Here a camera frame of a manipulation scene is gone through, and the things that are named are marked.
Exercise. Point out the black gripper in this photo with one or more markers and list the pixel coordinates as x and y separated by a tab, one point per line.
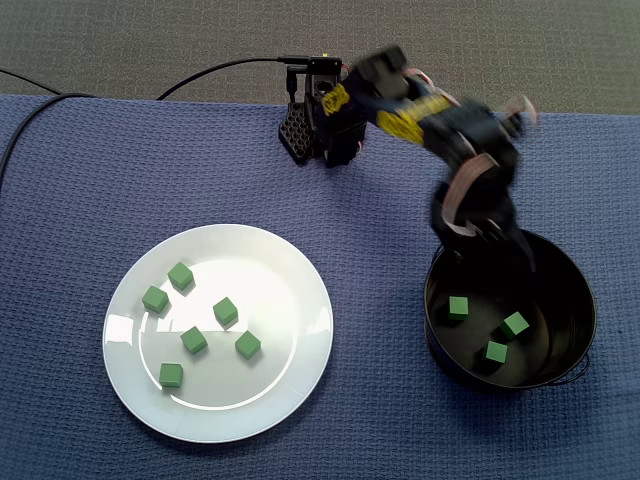
501	223

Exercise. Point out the green cube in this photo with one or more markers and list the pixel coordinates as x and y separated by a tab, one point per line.
193	340
180	276
171	375
248	345
155	299
225	312
458	307
515	325
496	352

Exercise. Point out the black robot arm with stickers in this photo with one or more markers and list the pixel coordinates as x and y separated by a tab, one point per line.
400	115

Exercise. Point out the black metal bucket container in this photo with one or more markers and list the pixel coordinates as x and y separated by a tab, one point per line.
565	310

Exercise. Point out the white round plate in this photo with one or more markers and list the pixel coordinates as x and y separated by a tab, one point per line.
280	380

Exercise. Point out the blue woven table cloth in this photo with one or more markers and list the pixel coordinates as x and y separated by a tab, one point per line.
350	300

